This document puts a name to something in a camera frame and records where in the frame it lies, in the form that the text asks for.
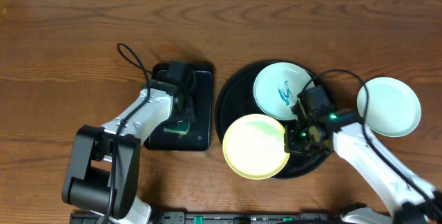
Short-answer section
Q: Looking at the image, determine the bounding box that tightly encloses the green yellow sponge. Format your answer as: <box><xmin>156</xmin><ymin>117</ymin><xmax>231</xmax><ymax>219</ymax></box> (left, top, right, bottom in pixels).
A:
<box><xmin>163</xmin><ymin>122</ymin><xmax>190</xmax><ymax>135</ymax></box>

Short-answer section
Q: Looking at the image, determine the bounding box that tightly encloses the yellow plate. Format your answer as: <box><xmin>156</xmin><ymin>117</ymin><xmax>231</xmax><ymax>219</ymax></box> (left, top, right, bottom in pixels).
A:
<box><xmin>222</xmin><ymin>114</ymin><xmax>289</xmax><ymax>180</ymax></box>

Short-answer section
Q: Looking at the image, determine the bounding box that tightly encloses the white plate with blue splat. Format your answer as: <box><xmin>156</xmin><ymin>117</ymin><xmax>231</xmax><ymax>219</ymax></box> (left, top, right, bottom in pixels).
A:
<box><xmin>356</xmin><ymin>77</ymin><xmax>421</xmax><ymax>137</ymax></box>

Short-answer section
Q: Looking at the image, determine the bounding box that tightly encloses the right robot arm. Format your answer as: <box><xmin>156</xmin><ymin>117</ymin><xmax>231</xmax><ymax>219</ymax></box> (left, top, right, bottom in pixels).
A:
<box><xmin>284</xmin><ymin>109</ymin><xmax>441</xmax><ymax>223</ymax></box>

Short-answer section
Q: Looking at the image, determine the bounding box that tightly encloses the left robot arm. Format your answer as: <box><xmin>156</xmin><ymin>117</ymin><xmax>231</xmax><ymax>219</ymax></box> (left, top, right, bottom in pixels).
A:
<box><xmin>61</xmin><ymin>81</ymin><xmax>192</xmax><ymax>223</ymax></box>

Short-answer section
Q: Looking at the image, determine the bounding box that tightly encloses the black rectangular tray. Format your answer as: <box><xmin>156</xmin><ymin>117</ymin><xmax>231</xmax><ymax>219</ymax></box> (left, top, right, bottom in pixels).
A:
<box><xmin>144</xmin><ymin>63</ymin><xmax>214</xmax><ymax>151</ymax></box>

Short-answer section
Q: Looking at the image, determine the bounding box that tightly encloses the white plate with M stain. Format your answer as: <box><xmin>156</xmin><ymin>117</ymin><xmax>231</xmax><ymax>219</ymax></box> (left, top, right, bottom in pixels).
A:
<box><xmin>253</xmin><ymin>62</ymin><xmax>311</xmax><ymax>121</ymax></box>

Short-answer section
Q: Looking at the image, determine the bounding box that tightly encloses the right black cable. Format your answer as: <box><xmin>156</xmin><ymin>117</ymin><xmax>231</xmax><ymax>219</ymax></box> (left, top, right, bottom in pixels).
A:
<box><xmin>300</xmin><ymin>68</ymin><xmax>442</xmax><ymax>214</ymax></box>

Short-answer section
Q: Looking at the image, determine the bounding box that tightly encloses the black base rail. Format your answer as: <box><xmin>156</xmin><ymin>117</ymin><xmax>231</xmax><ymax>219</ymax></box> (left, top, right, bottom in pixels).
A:
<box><xmin>68</xmin><ymin>210</ymin><xmax>346</xmax><ymax>224</ymax></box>

